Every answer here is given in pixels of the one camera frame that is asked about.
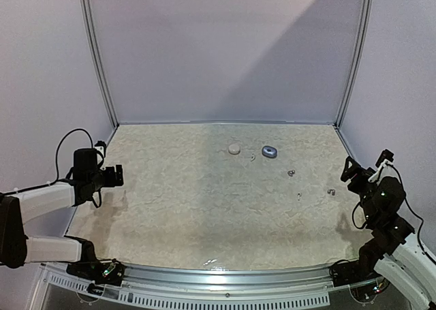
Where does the blue earbud charging case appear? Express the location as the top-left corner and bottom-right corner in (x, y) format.
(262, 146), (278, 159)

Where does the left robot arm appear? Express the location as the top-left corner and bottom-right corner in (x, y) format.
(1, 147), (124, 279)

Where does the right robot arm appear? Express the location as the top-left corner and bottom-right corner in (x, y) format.
(330, 150), (435, 309)

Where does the white round case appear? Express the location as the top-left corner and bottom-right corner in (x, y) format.
(228, 143), (240, 155)

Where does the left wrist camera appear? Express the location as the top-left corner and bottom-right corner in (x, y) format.
(94, 140), (106, 154)

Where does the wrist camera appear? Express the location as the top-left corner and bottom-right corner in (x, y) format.
(94, 140), (106, 154)
(368, 149), (394, 183)

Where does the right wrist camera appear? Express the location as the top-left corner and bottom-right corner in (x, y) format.
(368, 149), (394, 183)

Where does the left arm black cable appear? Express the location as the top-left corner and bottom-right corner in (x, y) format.
(54, 128), (103, 209)

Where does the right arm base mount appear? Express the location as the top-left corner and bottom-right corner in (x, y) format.
(329, 260), (379, 287)

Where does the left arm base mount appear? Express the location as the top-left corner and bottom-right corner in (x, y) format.
(66, 259), (126, 287)

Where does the right aluminium corner post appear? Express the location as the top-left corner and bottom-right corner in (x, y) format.
(334, 0), (372, 130)

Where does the aluminium corner post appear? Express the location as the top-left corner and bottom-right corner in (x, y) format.
(80, 0), (119, 129)
(334, 0), (372, 130)

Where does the aluminium front rail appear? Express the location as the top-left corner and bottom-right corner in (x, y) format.
(30, 264), (389, 309)

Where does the left aluminium corner post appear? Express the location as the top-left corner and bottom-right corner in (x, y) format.
(80, 0), (119, 129)

